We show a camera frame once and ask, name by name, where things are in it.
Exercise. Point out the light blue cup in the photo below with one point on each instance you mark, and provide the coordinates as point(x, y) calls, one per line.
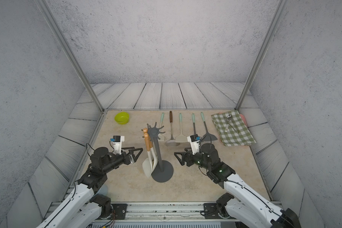
point(103, 190)

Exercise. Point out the grey utensil rack stand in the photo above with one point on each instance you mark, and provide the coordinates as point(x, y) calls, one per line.
point(164, 169)

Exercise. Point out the green plastic bowl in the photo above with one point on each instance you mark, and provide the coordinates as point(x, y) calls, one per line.
point(122, 118)

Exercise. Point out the cream spatula mint handle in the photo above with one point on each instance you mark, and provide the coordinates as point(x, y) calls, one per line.
point(161, 137)
point(181, 138)

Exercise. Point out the green checkered cloth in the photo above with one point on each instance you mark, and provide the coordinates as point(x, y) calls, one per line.
point(239, 136)

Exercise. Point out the grey spatula mint handle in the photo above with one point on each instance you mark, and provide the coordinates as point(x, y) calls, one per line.
point(207, 136)

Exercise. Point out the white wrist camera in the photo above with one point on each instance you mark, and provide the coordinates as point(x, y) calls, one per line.
point(194, 141)
point(116, 143)

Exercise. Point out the pink board under cloth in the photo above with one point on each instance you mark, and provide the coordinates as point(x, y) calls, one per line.
point(244, 119)

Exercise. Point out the grey spoon mint handle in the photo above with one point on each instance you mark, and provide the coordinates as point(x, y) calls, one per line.
point(194, 123)

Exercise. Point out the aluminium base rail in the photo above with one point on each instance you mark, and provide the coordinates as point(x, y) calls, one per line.
point(164, 212)

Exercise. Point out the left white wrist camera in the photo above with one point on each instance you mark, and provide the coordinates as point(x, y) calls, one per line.
point(116, 143)

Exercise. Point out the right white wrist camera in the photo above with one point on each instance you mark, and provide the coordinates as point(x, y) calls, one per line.
point(194, 141)

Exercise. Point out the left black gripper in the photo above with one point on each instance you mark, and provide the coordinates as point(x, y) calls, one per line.
point(131, 159)

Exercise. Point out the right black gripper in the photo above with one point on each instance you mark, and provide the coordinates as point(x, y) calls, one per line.
point(185, 155)

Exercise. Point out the grey ladle brown handle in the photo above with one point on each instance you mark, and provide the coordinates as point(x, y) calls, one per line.
point(172, 142)

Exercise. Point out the metal spoon on cloth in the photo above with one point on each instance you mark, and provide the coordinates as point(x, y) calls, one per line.
point(229, 125)

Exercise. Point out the left frame post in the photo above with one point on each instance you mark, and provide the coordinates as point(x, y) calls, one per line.
point(49, 18)

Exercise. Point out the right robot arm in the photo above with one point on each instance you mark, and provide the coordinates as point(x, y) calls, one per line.
point(245, 193)

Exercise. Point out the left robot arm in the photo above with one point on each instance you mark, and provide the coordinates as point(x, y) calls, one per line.
point(85, 188)

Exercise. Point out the cream turner wooden handle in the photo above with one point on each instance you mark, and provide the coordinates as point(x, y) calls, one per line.
point(148, 164)

